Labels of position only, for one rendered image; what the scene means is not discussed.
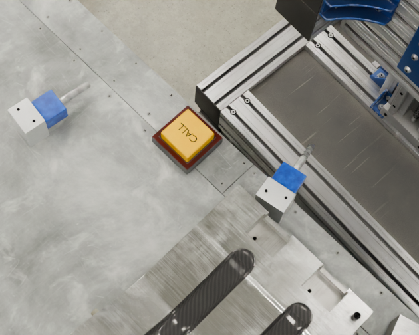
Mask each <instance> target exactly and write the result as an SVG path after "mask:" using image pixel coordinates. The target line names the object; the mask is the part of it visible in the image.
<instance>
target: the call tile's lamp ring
mask: <svg viewBox="0 0 419 335"><path fill-rule="evenodd" d="M187 109H188V110H190V111H191V112H192V113H193V114H194V115H195V116H196V117H198V118H199V119H200V120H201V121H202V122H203V123H204V124H205V125H206V126H207V127H208V128H209V129H210V130H211V131H212V132H213V133H214V136H215V137H216V139H215V140H214V141H212V142H211V143H210V144H209V145H208V146H207V147H205V148H204V149H203V150H202V151H201V152H200V153H199V154H198V155H197V156H196V157H195V158H194V159H192V160H191V161H190V162H189V163H188V164H187V163H186V162H185V161H184V160H183V159H182V158H181V157H180V156H179V155H177V154H176V153H175V152H174V151H173V150H172V149H171V148H170V147H169V146H168V145H167V144H166V143H165V142H164V141H163V140H161V139H160V138H159V135H161V132H162V131H163V130H164V129H165V128H167V127H168V126H169V125H170V124H171V123H172V122H173V121H174V120H175V119H176V118H178V117H179V116H180V115H181V114H183V113H184V112H185V111H186V110H187ZM153 138H154V139H155V140H156V141H157V142H158V143H159V144H160V145H161V146H162V147H163V148H165V149H166V150H167V151H168V152H169V153H170V154H171V155H172V156H173V157H174V158H175V159H176V160H177V161H178V162H179V163H180V164H182V165H183V166H184V167H185V168H186V169H187V170H188V169H189V168H190V167H191V166H192V165H194V164H195V163H196V162H197V161H198V160H199V159H200V158H201V157H202V156H203V155H204V154H205V153H206V152H208V151H209V150H210V149H211V148H212V147H213V146H215V145H216V144H217V143H218V142H219V141H220V140H221V139H222V137H221V136H220V135H219V134H218V133H217V132H216V131H215V130H214V129H213V128H212V127H211V126H210V125H208V124H207V123H206V122H205V121H204V120H203V119H202V118H201V117H200V116H198V115H197V114H196V113H195V112H194V111H193V110H192V109H191V108H190V107H189V106H186V107H185V108H184V109H183V110H182V111H181V112H180V113H179V114H177V115H176V116H175V117H174V118H172V119H171V120H170V121H169V122H168V123H167V124H166V125H165V126H164V127H163V128H161V129H160V130H159V131H158V132H156V133H155V134H154V135H153Z"/></svg>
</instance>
